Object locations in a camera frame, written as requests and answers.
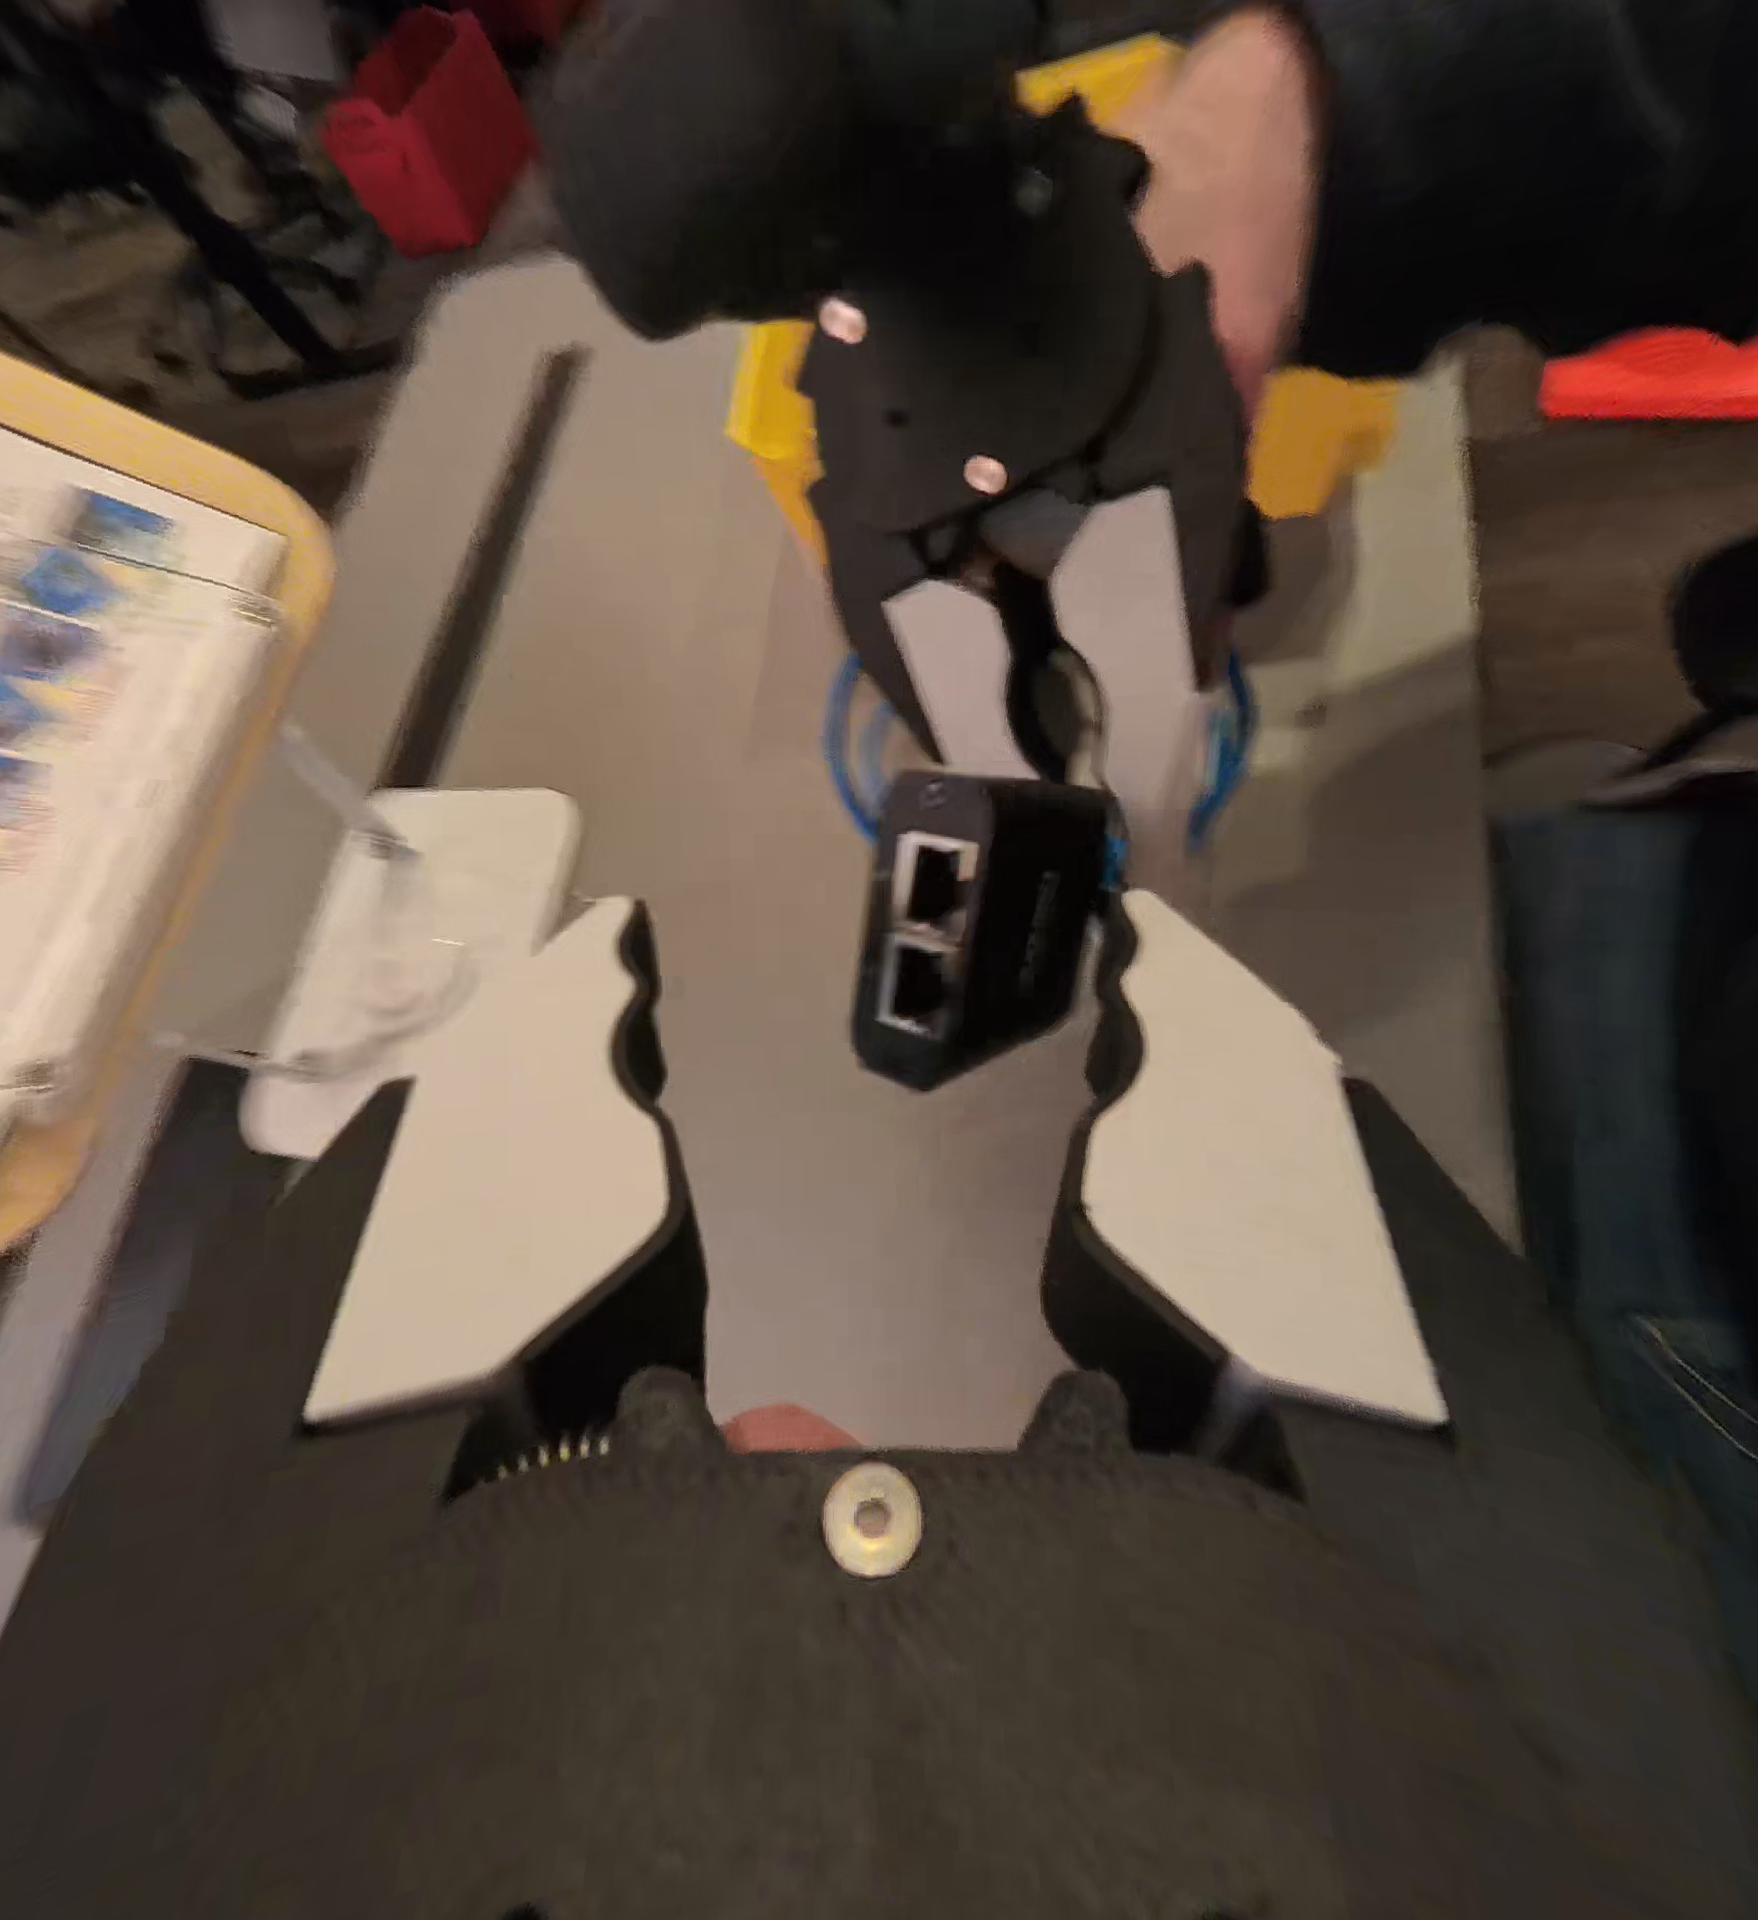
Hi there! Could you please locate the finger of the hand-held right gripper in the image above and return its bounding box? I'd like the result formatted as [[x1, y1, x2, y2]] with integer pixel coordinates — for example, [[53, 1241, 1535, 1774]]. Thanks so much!
[[1044, 478, 1229, 826], [877, 575, 1038, 779]]

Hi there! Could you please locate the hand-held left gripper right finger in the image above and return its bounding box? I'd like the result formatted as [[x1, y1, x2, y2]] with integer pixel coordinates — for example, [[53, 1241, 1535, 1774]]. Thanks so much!
[[1040, 888, 1457, 1430]]

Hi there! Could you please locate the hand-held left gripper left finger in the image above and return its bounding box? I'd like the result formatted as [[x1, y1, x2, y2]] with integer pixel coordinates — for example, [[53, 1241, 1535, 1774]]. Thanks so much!
[[296, 895, 709, 1428]]

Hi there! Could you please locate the blue ethernet cable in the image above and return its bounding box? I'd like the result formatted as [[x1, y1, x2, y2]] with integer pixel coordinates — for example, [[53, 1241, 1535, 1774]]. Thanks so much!
[[825, 643, 1260, 909]]

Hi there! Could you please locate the black ethernet splitter box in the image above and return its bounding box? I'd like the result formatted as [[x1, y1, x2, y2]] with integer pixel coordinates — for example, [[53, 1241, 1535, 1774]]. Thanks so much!
[[854, 767, 1122, 1095]]

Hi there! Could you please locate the yellow divided plastic bin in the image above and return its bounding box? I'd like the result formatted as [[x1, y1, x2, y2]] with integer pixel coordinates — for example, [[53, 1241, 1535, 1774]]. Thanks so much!
[[721, 35, 1408, 558]]

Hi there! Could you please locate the person's right hand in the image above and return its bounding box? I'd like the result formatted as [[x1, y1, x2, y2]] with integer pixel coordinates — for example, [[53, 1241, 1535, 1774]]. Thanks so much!
[[1131, 7, 1326, 421]]

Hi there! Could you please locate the white base clipboard stand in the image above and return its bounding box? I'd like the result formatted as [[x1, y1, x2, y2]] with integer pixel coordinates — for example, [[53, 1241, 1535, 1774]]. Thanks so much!
[[188, 721, 582, 1160]]

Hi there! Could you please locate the person's blue jeans leg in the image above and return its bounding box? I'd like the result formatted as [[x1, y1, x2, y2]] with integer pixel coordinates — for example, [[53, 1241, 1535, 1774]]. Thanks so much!
[[1495, 811, 1758, 1665]]

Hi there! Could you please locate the wooden clipboard with printed sheet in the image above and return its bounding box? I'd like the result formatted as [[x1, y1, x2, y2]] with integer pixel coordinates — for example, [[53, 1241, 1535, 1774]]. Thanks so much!
[[0, 315, 340, 1295]]

